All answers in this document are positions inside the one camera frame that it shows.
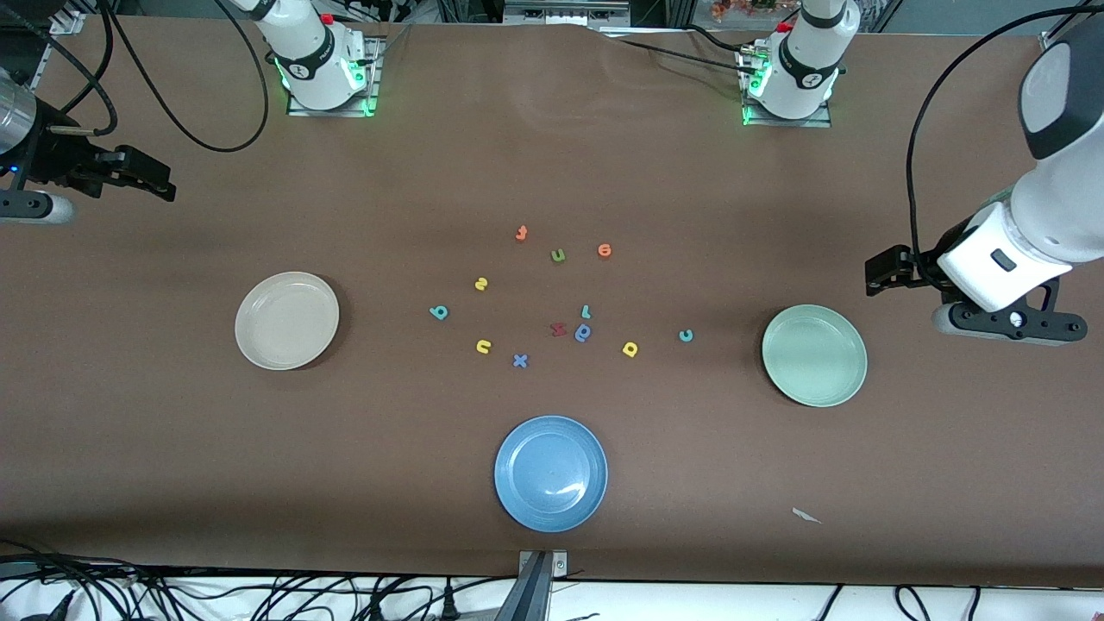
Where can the blue plate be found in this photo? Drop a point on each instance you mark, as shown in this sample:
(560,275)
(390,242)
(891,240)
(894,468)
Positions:
(550,474)

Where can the brown table cover sheet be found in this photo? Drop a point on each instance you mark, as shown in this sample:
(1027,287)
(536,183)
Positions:
(552,155)

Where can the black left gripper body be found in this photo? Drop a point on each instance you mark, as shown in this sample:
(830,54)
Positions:
(930,259)

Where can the grey power strip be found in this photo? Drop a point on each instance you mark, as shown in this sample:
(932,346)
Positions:
(565,13)

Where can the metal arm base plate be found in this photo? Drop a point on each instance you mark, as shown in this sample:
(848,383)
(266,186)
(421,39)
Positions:
(793,122)
(328,112)

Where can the orange leafy decoration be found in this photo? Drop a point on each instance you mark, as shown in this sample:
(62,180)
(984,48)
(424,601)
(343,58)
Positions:
(733,9)

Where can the teal foam letter b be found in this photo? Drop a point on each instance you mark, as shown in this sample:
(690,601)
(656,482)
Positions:
(434,310)

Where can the aluminium frame rail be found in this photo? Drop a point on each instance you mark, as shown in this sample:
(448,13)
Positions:
(67,23)

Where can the aluminium frame profile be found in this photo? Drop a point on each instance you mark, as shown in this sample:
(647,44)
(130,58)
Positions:
(1048,39)

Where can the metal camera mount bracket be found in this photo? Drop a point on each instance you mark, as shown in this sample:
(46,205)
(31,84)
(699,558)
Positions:
(535,595)

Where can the pale green plate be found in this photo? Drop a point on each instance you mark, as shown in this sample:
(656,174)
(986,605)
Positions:
(815,355)

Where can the beige brown plate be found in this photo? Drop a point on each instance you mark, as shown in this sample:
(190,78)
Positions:
(285,321)

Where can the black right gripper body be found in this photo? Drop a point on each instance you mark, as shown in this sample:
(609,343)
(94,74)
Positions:
(53,160)

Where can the white paper scrap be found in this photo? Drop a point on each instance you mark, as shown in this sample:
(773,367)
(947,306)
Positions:
(805,515)

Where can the blue foam letter a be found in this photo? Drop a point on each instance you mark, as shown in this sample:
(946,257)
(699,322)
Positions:
(577,334)

